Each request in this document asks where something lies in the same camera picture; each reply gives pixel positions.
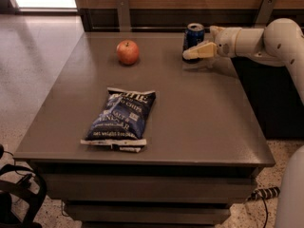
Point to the white power strip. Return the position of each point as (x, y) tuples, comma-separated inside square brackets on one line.
[(264, 194)]

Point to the right metal bracket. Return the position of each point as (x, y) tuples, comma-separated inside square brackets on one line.
[(264, 13)]

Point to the red apple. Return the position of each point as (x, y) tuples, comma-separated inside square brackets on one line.
[(128, 52)]

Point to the blue chips bag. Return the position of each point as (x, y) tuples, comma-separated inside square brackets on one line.
[(121, 123)]

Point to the black chair base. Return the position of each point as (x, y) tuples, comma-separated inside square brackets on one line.
[(34, 201)]

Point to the left metal bracket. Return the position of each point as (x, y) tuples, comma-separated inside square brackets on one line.
[(123, 11)]

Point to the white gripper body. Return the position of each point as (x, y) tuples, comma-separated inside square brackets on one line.
[(226, 42)]

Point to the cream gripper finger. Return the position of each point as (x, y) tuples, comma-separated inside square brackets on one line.
[(216, 31), (200, 51)]

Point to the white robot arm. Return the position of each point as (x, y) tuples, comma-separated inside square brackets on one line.
[(280, 44)]

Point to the grey drawer cabinet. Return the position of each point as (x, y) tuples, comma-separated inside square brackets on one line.
[(204, 145)]

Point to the blue pepsi can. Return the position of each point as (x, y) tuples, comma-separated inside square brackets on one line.
[(193, 35)]

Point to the metal bracket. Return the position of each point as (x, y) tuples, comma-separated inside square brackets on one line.
[(123, 11), (264, 13)]

